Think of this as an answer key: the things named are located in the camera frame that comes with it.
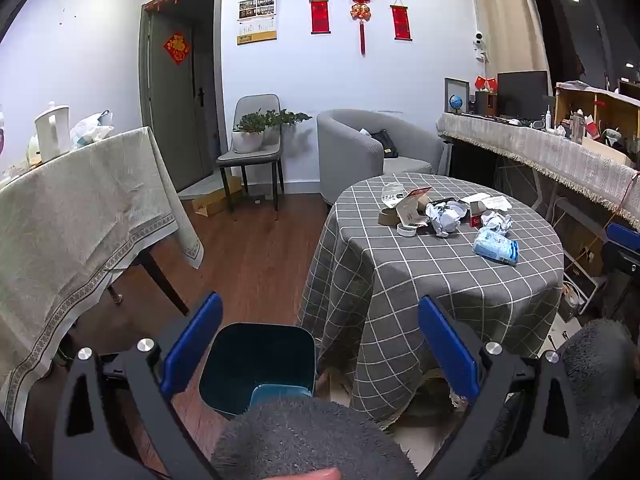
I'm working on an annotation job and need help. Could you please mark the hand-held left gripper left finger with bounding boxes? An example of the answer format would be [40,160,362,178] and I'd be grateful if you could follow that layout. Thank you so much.
[52,291,223,480]

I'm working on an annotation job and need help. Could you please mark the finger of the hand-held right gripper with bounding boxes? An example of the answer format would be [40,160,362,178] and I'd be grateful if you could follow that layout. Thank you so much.
[601,242,640,281]
[606,222,640,250]

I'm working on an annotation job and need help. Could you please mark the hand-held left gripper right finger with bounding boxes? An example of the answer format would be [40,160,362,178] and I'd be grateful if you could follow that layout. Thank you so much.
[417,295,587,480]

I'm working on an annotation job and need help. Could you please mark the teal plastic trash bin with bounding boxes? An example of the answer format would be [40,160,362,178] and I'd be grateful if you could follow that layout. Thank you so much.
[199,322,317,417]

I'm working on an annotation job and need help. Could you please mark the black table legs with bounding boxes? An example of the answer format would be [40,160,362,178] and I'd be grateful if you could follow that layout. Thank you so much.
[106,249,190,317]

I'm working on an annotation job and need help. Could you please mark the round table with grey checked cloth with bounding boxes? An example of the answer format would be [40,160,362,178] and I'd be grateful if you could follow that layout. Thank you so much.
[298,172,566,428]

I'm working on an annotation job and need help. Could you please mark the person's right leg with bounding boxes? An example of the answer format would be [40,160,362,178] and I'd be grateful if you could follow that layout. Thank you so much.
[555,317,640,480]

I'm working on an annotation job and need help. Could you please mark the person's leg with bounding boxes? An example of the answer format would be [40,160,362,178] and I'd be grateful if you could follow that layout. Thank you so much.
[555,317,640,480]
[210,397,418,480]

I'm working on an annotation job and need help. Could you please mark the blue tissue pack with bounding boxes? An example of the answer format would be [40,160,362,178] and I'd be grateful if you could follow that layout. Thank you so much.
[472,226,520,264]

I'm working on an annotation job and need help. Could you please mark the small red box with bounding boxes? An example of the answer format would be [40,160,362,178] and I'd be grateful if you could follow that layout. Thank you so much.
[467,201,493,228]

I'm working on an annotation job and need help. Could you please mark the white paper sheet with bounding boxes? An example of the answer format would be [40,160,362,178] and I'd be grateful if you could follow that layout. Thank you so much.
[460,192,513,212]

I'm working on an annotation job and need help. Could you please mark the long table with beige cloth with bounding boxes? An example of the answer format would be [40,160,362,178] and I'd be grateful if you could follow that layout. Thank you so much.
[436,111,640,233]

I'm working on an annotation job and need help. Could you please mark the wooden shelf box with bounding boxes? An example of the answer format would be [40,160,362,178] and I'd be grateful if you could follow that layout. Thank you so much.
[555,81,640,153]

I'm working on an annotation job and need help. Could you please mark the red white carton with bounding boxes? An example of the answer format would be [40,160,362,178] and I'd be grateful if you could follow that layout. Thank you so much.
[395,186,433,226]

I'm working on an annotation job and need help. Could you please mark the flat cardboard box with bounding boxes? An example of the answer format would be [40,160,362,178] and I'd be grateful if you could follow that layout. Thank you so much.
[192,176,244,217]

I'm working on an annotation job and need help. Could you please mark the person's left leg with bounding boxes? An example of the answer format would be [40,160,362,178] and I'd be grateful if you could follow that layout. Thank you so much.
[210,397,418,480]

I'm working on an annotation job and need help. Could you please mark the clear plastic packaging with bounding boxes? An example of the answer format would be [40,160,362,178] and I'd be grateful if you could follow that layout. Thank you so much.
[381,183,408,207]

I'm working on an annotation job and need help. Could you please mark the black monitor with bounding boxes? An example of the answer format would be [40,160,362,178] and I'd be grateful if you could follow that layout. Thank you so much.
[496,71,549,118]

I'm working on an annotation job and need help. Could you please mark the grey dining chair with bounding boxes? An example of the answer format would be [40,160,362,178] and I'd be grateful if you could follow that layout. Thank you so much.
[216,94,286,221]

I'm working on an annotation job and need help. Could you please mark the green plant white pot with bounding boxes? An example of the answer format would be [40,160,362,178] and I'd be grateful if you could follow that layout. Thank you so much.
[232,110,268,153]
[262,109,312,146]

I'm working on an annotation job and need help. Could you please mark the black handbag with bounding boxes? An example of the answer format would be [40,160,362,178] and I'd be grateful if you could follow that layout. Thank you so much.
[370,129,398,159]

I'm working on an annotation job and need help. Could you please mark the grey armchair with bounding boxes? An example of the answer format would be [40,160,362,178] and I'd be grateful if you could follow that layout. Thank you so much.
[316,109,446,206]

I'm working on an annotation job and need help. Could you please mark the grey door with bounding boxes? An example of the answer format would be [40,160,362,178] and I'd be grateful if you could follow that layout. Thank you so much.
[140,0,228,193]

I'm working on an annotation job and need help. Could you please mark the white plastic bag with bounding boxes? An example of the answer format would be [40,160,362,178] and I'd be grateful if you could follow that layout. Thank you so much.
[70,110,115,148]

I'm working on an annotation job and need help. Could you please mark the beige curtain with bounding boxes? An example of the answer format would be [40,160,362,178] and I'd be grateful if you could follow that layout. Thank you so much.
[467,0,548,76]

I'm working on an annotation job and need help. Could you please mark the white electric kettle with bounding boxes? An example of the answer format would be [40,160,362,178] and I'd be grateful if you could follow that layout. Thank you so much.
[34,101,71,163]

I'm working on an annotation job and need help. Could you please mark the red diamond door decoration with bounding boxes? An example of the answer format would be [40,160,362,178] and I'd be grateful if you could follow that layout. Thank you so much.
[163,31,192,65]

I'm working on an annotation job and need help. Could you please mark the red hanging scroll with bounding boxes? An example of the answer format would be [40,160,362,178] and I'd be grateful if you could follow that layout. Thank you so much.
[310,0,332,35]
[390,0,412,42]

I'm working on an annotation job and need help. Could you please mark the picture frame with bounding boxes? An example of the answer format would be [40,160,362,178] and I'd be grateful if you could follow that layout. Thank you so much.
[444,77,470,113]

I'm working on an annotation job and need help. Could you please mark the wall calendar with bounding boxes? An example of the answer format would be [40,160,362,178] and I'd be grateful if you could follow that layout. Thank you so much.
[236,0,278,46]

